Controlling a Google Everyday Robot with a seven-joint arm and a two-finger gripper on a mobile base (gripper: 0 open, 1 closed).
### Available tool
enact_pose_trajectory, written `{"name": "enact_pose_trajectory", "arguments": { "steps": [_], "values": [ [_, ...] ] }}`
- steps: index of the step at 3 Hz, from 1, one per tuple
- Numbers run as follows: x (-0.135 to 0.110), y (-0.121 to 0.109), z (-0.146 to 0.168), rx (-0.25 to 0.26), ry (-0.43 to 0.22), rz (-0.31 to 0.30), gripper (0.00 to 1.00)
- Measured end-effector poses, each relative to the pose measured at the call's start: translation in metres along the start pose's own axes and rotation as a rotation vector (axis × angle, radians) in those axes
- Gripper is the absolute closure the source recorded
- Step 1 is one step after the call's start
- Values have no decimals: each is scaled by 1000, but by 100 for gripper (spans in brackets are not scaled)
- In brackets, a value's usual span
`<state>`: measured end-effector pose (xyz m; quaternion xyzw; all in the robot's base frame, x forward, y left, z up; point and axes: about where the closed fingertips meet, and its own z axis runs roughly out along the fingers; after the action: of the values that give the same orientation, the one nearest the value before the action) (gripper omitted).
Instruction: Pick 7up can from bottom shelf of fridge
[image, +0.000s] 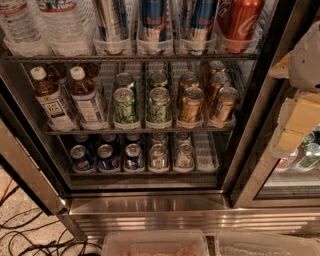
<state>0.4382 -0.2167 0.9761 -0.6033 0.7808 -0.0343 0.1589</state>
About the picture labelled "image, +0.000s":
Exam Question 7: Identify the silver soda can rear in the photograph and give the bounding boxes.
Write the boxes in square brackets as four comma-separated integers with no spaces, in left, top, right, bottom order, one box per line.
[151,132,168,147]

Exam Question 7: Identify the blue red bull can middle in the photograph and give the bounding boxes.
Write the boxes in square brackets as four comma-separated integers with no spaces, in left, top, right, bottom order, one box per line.
[139,0,169,51]

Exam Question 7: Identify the tea bottle rear right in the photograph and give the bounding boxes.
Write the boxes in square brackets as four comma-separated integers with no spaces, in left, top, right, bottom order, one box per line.
[80,63,100,80]

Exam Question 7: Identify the steel fridge door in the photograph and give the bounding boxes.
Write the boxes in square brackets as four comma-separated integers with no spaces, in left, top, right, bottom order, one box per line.
[0,96,87,241]

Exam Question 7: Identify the clear water bottle right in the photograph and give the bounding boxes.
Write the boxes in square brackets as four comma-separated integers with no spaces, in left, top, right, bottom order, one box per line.
[36,0,90,57]

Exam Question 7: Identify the green can front right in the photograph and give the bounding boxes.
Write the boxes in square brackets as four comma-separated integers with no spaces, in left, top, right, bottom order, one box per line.
[148,87,170,123]

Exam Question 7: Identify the clear plastic bin right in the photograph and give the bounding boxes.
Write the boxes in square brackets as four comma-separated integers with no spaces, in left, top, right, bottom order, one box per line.
[215,231,320,256]

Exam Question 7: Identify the wire shelf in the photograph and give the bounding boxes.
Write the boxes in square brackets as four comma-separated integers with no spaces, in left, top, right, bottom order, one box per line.
[46,127,233,135]
[5,53,259,63]

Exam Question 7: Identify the green can front left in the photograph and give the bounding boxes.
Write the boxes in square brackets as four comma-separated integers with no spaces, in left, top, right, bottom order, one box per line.
[113,87,137,124]

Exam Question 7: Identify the blue pepsi can rear left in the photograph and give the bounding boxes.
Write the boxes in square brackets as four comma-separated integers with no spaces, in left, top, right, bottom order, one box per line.
[74,134,95,151]

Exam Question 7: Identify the empty white can tray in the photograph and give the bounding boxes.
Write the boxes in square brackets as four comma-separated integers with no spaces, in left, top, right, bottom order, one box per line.
[193,132,219,173]

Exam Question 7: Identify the blue red bull can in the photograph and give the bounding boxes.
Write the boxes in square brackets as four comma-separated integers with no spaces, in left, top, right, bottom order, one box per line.
[139,0,169,51]
[180,0,217,55]

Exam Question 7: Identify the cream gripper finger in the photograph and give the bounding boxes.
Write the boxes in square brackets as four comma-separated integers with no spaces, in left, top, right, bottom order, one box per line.
[271,93,320,158]
[268,52,292,79]

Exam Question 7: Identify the green can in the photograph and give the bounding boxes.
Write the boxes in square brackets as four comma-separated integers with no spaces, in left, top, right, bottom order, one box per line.
[114,72,135,91]
[113,87,137,124]
[148,87,170,123]
[149,71,168,88]

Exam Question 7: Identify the gold can front left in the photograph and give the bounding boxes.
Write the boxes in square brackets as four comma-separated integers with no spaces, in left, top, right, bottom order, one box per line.
[179,87,204,123]

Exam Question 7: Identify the tea bottle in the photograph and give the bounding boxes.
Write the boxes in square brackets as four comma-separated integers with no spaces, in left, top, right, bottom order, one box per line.
[31,67,76,131]
[70,66,105,123]
[80,63,100,80]

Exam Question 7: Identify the gold can rear left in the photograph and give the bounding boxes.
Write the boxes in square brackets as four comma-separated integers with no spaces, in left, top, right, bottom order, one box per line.
[177,71,200,99]

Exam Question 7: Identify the blue pepsi can rear right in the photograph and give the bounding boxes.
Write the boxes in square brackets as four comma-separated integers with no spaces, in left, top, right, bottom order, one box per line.
[125,133,143,145]

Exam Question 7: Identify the red coca-cola can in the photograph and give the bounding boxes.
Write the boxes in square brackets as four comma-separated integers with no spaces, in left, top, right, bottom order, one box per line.
[217,0,265,53]

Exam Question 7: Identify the green can rear left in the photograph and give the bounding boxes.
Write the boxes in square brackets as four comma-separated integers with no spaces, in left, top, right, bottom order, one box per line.
[114,72,135,91]

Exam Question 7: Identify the red can behind glass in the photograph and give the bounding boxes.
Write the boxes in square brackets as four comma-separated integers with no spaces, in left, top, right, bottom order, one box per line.
[275,149,299,172]

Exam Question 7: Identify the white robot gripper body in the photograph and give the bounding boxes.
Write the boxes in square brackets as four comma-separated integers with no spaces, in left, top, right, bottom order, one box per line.
[289,21,320,93]

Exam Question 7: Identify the clear plastic bin left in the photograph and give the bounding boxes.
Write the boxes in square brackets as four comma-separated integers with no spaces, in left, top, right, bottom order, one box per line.
[101,230,209,256]

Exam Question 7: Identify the blue pepsi can rear middle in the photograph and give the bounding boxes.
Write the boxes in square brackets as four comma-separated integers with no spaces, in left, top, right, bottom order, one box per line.
[102,133,120,149]

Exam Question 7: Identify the tea bottle front right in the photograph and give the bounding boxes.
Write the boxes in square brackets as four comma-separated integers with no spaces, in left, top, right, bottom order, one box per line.
[70,66,105,123]

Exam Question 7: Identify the silver 7up can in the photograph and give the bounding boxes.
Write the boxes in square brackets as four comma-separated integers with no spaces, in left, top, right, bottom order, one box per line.
[176,143,194,168]
[175,132,191,147]

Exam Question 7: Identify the blue pepsi can front left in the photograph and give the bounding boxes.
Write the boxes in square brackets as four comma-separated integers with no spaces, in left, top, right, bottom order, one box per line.
[70,145,94,172]

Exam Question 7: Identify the middle wire shelf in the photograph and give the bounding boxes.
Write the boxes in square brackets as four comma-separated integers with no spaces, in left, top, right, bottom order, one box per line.
[46,127,233,135]

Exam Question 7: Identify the gold can rear right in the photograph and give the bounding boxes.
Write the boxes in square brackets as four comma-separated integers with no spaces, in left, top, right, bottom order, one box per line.
[205,60,226,79]

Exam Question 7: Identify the blue pepsi can front middle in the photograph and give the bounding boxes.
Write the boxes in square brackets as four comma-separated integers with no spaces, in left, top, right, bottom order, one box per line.
[97,144,119,171]

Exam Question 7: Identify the clear water bottle left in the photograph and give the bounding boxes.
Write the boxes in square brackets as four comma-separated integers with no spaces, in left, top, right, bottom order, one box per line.
[0,0,51,57]

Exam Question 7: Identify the tea bottle front left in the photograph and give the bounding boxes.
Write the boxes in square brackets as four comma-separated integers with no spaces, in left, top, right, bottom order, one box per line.
[31,67,76,131]

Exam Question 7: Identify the blue pepsi can front right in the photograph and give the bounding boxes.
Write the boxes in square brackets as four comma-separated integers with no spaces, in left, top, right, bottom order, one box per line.
[125,143,144,170]

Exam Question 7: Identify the glass fridge door right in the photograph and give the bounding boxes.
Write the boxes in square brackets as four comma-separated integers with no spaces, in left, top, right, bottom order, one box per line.
[230,79,320,208]

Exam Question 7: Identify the silver 7up can rear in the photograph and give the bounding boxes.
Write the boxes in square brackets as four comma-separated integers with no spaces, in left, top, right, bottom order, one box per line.
[175,132,191,147]

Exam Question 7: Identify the silver red bull can left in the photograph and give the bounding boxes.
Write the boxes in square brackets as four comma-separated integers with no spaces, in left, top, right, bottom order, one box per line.
[92,0,129,55]

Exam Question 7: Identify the silver soda can front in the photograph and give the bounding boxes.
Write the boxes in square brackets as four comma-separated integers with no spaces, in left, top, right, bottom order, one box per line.
[149,144,168,169]

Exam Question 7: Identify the silver soda can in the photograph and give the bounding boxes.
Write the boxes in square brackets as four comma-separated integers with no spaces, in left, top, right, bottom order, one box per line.
[151,132,168,147]
[149,144,168,169]

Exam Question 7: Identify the gold can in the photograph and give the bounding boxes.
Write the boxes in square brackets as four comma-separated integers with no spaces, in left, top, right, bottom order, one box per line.
[179,87,204,123]
[205,60,226,79]
[177,71,200,99]
[210,87,239,121]
[206,72,231,102]

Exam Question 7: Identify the blue red bull can right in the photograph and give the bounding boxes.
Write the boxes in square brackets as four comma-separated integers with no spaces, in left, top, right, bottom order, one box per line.
[180,0,217,55]

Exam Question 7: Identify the green can rear right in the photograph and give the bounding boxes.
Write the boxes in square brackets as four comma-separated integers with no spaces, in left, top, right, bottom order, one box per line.
[149,71,168,88]

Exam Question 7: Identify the silver 7up can front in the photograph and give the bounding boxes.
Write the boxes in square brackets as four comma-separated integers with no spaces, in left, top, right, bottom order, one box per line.
[176,143,194,168]

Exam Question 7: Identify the gold can middle right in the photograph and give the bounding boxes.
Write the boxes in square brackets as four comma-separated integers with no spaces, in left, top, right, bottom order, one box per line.
[206,72,231,102]

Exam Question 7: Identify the gold can front right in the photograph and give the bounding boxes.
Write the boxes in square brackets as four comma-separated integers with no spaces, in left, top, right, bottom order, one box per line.
[210,87,239,121]

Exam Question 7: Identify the top wire shelf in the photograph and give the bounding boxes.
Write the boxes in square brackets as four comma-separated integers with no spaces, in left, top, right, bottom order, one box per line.
[5,53,259,63]

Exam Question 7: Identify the clear plastic bin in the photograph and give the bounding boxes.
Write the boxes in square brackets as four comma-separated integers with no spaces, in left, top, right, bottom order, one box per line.
[101,230,209,256]
[215,231,320,256]

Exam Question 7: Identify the blue pepsi can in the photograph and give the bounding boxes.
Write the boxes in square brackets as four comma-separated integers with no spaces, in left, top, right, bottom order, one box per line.
[102,133,120,149]
[125,143,144,170]
[125,133,143,145]
[70,145,94,172]
[74,134,95,151]
[97,144,119,171]

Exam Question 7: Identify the clear water bottle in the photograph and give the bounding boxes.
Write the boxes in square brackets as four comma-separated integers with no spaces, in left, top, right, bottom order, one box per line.
[0,0,51,57]
[36,0,90,57]

